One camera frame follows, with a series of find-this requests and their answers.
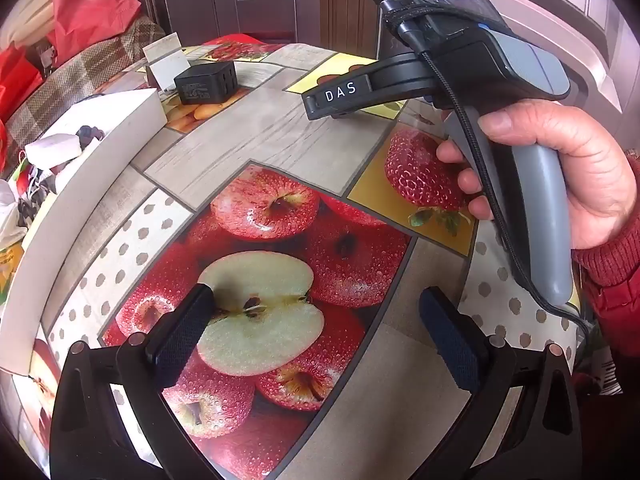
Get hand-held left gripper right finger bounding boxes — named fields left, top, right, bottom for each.
left=419, top=286, right=581, bottom=480

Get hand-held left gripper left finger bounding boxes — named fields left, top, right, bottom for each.
left=50, top=283, right=221, bottom=480

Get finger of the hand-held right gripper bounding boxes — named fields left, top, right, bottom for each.
left=301, top=56, right=434, bottom=121

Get white cardboard box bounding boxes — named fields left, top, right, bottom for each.
left=0, top=87, right=167, bottom=376

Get person's right forearm red sleeve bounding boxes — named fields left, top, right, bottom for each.
left=571, top=150, right=640, bottom=396

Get person's right hand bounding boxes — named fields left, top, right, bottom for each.
left=435, top=99, right=640, bottom=251

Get fruit print tablecloth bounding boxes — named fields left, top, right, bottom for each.
left=0, top=35, right=623, bottom=480

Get pink plastic chair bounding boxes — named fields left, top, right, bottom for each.
left=465, top=0, right=640, bottom=161

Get black power adapter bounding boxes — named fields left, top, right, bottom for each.
left=173, top=60, right=237, bottom=106

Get white folded card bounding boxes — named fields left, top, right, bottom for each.
left=142, top=32, right=191, bottom=93

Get white folded towel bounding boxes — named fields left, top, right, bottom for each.
left=25, top=133, right=83, bottom=166

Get red plastic bag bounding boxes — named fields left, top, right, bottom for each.
left=51, top=0, right=143, bottom=68

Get plaid blanket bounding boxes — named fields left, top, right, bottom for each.
left=0, top=15, right=166, bottom=171

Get red gift bag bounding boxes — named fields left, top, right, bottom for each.
left=0, top=42, right=46, bottom=126

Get cream cushion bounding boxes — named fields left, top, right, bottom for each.
left=0, top=0, right=57, bottom=52

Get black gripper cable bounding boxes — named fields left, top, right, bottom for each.
left=382, top=2, right=601, bottom=356

